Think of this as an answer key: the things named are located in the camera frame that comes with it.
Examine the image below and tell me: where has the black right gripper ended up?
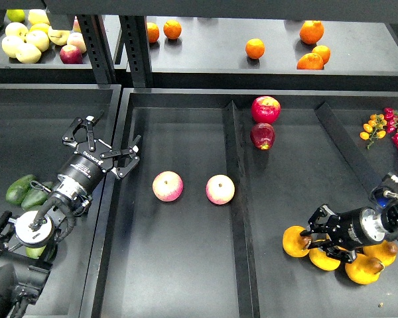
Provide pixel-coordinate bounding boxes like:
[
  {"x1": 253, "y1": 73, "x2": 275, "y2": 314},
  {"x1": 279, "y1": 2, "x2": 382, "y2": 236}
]
[{"x1": 300, "y1": 204, "x2": 385, "y2": 263}]

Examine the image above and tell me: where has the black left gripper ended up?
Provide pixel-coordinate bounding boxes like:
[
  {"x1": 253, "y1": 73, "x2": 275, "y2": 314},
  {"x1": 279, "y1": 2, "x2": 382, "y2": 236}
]
[{"x1": 58, "y1": 110, "x2": 142, "y2": 193}]

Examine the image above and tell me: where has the yellow pear with brown stem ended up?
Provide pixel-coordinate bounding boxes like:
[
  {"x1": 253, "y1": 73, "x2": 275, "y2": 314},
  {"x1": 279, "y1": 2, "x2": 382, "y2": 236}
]
[{"x1": 282, "y1": 225, "x2": 312, "y2": 258}]

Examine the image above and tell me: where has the green avocado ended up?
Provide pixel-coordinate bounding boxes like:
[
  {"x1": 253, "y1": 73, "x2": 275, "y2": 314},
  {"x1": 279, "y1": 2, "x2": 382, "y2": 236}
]
[{"x1": 25, "y1": 246, "x2": 47, "y2": 260}]

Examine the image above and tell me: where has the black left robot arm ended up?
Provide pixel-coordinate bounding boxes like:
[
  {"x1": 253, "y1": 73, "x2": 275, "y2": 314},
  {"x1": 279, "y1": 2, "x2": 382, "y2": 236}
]
[{"x1": 0, "y1": 116, "x2": 141, "y2": 317}]

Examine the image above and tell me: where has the yellow pear under arm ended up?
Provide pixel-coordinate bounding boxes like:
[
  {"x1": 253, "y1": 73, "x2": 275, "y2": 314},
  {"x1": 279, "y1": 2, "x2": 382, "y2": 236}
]
[{"x1": 363, "y1": 240, "x2": 398, "y2": 266}]

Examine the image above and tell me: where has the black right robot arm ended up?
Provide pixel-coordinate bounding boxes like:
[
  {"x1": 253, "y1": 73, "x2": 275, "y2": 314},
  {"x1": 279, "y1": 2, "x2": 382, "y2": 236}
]
[{"x1": 300, "y1": 172, "x2": 398, "y2": 264}]

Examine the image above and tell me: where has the yellow pear left in bin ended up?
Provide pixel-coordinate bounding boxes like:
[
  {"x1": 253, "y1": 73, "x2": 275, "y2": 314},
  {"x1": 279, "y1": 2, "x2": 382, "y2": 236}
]
[{"x1": 308, "y1": 248, "x2": 341, "y2": 272}]

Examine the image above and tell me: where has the avocado far left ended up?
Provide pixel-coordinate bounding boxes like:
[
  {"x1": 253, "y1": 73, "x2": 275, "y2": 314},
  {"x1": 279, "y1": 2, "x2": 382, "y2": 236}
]
[{"x1": 5, "y1": 174, "x2": 36, "y2": 205}]

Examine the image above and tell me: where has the pale yellow pear right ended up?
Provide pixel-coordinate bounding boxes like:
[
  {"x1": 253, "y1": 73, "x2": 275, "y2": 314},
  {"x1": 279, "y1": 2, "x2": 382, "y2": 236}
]
[{"x1": 47, "y1": 26, "x2": 70, "y2": 46}]

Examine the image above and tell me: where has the pale yellow pear front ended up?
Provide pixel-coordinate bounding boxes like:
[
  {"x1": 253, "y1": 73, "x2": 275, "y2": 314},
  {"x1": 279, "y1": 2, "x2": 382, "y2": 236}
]
[{"x1": 15, "y1": 43, "x2": 42, "y2": 64}]

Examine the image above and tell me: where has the pale yellow pear centre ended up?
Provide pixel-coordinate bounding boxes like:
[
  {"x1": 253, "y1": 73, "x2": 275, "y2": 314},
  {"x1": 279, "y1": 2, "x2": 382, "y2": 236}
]
[{"x1": 25, "y1": 30, "x2": 50, "y2": 52}]

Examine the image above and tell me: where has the pale yellow pear left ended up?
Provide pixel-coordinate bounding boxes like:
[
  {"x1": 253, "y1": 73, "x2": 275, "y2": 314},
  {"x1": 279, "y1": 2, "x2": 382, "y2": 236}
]
[{"x1": 1, "y1": 35, "x2": 25, "y2": 58}]

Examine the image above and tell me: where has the pink apple left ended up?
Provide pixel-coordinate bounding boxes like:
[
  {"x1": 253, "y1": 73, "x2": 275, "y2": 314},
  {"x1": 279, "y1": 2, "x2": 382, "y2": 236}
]
[{"x1": 152, "y1": 171, "x2": 184, "y2": 202}]

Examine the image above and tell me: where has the pink apple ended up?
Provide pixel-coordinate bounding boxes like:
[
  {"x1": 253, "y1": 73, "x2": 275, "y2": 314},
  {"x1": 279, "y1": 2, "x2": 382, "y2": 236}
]
[
  {"x1": 152, "y1": 171, "x2": 184, "y2": 202},
  {"x1": 206, "y1": 174, "x2": 235, "y2": 205}
]

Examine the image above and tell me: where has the black slanted divider right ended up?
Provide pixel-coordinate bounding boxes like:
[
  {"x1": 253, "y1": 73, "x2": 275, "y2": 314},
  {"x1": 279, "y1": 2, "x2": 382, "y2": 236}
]
[{"x1": 315, "y1": 103, "x2": 398, "y2": 242}]

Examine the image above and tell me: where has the dark red shelf apple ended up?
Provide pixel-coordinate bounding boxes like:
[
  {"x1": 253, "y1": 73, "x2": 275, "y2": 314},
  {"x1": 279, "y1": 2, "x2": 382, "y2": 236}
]
[{"x1": 60, "y1": 44, "x2": 83, "y2": 64}]

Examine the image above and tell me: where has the black tray divider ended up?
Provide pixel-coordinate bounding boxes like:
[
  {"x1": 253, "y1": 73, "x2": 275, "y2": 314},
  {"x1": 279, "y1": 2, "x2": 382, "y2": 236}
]
[{"x1": 222, "y1": 101, "x2": 260, "y2": 317}]

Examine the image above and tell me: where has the pale pink peach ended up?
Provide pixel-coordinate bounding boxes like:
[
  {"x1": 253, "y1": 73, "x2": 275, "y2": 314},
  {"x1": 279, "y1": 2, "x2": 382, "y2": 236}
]
[{"x1": 67, "y1": 32, "x2": 87, "y2": 54}]

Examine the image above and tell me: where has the orange cherry tomato bunch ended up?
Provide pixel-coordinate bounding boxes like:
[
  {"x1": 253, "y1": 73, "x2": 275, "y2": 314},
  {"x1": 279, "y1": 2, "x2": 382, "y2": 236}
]
[{"x1": 360, "y1": 114, "x2": 387, "y2": 149}]

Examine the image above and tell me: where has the pink apple right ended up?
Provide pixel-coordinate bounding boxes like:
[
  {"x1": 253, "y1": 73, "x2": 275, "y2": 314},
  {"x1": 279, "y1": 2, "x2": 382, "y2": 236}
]
[{"x1": 206, "y1": 174, "x2": 235, "y2": 205}]

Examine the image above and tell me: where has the orange on shelf left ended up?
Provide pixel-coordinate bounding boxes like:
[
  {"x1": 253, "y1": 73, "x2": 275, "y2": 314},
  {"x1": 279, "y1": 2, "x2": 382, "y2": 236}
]
[{"x1": 147, "y1": 22, "x2": 160, "y2": 44}]

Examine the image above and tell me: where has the orange on shelf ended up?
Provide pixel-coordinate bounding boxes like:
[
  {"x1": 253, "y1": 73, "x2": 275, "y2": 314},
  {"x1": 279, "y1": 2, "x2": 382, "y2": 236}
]
[
  {"x1": 245, "y1": 38, "x2": 265, "y2": 60},
  {"x1": 147, "y1": 22, "x2": 160, "y2": 44},
  {"x1": 163, "y1": 19, "x2": 182, "y2": 40}
]

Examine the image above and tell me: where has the red cherry tomato bunch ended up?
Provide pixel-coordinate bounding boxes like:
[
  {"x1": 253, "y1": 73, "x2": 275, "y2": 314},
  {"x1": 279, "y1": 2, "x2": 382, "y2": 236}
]
[{"x1": 383, "y1": 107, "x2": 398, "y2": 133}]

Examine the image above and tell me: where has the bright red apple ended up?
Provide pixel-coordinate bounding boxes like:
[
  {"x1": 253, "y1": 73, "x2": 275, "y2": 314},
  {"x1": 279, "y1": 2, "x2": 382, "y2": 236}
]
[{"x1": 251, "y1": 95, "x2": 281, "y2": 125}]

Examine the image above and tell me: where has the green lime on shelf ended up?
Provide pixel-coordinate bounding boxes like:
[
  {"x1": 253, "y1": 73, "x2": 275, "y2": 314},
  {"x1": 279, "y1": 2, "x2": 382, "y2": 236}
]
[{"x1": 6, "y1": 9, "x2": 25, "y2": 23}]

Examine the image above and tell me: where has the orange front right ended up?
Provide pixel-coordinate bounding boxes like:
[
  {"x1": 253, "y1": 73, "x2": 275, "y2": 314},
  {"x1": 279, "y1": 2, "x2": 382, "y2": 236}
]
[{"x1": 297, "y1": 52, "x2": 324, "y2": 70}]

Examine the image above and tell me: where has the orange on shelf middle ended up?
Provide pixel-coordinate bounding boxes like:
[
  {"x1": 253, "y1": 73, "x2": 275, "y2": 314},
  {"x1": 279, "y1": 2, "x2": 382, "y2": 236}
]
[{"x1": 245, "y1": 38, "x2": 265, "y2": 60}]

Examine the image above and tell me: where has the orange right small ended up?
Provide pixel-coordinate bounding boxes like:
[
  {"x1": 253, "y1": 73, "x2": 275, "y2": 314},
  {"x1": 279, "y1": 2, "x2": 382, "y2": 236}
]
[{"x1": 312, "y1": 45, "x2": 331, "y2": 64}]

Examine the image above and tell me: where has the large orange top right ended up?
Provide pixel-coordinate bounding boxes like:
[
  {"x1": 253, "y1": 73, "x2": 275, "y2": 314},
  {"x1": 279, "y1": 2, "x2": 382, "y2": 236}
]
[{"x1": 299, "y1": 20, "x2": 324, "y2": 45}]

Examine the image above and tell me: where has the black shelf post left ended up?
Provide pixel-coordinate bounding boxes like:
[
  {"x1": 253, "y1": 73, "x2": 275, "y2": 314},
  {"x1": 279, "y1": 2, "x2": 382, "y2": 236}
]
[{"x1": 77, "y1": 15, "x2": 116, "y2": 85}]

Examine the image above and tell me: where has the black shelf post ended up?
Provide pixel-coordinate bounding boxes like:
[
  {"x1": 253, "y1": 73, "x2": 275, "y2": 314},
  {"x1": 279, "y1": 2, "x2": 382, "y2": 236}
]
[
  {"x1": 119, "y1": 15, "x2": 153, "y2": 88},
  {"x1": 77, "y1": 15, "x2": 116, "y2": 85}
]

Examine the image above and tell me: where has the black shelf post right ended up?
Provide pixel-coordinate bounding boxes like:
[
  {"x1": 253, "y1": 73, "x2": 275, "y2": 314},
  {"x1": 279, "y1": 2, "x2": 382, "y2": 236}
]
[{"x1": 119, "y1": 15, "x2": 153, "y2": 88}]

